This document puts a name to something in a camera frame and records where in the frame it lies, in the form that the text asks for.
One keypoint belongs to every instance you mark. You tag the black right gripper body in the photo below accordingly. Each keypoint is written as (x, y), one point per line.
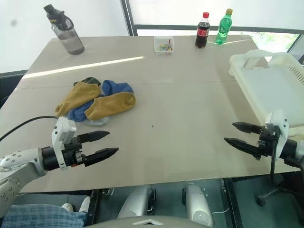
(268, 142)

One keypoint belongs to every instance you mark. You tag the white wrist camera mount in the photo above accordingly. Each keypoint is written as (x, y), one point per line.
(282, 128)
(63, 128)

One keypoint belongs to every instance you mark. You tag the clear box with colourful clips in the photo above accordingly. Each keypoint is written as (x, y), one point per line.
(158, 45)

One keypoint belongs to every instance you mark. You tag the green soda bottle yellow cap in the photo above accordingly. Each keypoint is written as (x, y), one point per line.
(222, 31)

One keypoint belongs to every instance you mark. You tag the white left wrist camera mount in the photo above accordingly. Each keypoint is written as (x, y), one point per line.
(63, 128)

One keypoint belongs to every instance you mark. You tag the grey robot chest cover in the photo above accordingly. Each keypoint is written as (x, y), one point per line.
(114, 223)

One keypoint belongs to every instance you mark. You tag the cola bottle red cap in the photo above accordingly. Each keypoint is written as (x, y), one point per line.
(202, 35)

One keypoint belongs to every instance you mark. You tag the black chair base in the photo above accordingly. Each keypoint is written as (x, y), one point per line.
(275, 192)

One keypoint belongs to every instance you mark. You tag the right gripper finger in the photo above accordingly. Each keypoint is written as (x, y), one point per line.
(248, 128)
(244, 146)

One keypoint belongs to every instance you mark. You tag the dark green sock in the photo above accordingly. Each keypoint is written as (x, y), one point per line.
(91, 80)

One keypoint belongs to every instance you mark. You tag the white plastic basket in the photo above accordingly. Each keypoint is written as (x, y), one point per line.
(268, 90)

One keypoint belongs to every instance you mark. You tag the grey and blue cloth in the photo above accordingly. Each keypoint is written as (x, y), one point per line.
(97, 122)

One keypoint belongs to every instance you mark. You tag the silver rounded robot housing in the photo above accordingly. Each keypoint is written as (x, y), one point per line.
(197, 204)
(135, 202)

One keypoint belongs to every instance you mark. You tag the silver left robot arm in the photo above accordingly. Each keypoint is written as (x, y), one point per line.
(23, 166)

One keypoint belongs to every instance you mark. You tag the black table leg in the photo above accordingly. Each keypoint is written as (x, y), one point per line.
(93, 206)
(234, 204)

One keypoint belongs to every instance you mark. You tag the blue plaid cloth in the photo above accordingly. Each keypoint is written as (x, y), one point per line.
(35, 217)

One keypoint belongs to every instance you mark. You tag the grey water bottle black lid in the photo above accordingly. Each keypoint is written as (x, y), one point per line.
(71, 40)

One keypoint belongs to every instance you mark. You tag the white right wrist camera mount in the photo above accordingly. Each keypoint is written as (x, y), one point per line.
(282, 128)

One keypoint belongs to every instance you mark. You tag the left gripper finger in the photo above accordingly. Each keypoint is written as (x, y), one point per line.
(102, 154)
(95, 136)

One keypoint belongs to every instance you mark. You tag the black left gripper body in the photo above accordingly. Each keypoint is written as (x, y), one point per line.
(73, 153)

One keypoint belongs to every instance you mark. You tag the white shoe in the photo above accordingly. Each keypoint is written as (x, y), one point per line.
(67, 207)
(85, 204)

